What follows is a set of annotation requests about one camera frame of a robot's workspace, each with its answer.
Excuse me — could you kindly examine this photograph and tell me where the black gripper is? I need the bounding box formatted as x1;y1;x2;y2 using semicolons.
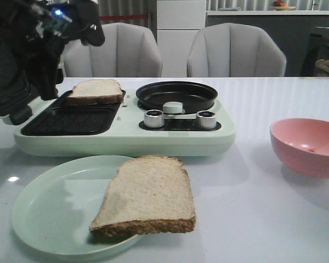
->
0;1;105;100

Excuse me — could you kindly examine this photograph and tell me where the white bread slice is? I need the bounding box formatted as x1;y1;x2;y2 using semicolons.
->
89;155;196;237
66;79;124;105

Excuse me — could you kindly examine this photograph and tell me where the pink plastic bowl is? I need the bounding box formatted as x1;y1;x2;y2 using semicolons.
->
270;118;329;179

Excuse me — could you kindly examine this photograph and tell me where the mint green breakfast maker base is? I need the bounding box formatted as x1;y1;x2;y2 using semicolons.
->
14;89;236;157

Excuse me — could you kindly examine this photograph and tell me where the red barrier belt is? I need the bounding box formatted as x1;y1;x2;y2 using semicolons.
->
99;14;149;21

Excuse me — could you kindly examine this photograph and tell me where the left grey upholstered chair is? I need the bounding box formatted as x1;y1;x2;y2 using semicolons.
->
64;22;162;77

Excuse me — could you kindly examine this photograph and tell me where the grey upholstered chair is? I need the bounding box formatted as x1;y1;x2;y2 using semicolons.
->
64;22;162;77
186;23;287;77

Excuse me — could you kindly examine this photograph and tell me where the left silver control knob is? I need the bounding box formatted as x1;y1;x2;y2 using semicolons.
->
143;110;165;128

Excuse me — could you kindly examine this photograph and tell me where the silver control knob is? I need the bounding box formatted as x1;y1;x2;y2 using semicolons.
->
143;110;165;128
195;110;217;129

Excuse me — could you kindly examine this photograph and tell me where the mint green round plate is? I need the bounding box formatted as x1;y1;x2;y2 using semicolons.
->
12;156;142;261

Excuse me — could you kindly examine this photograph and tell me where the white tall cabinet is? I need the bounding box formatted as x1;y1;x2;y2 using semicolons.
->
156;1;206;77

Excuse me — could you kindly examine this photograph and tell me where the black round frying pan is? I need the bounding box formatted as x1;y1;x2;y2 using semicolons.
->
135;81;218;115

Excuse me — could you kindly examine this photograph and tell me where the right silver control knob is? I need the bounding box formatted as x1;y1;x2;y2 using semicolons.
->
195;110;217;129

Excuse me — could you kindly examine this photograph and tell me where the right grey upholstered chair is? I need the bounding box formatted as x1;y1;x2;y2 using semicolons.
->
186;23;287;77

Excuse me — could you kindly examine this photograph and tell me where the fruit plate on counter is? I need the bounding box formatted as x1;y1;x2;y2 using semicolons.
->
271;0;296;11

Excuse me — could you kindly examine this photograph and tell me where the dark grey counter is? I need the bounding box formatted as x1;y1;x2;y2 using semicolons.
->
206;10;329;77

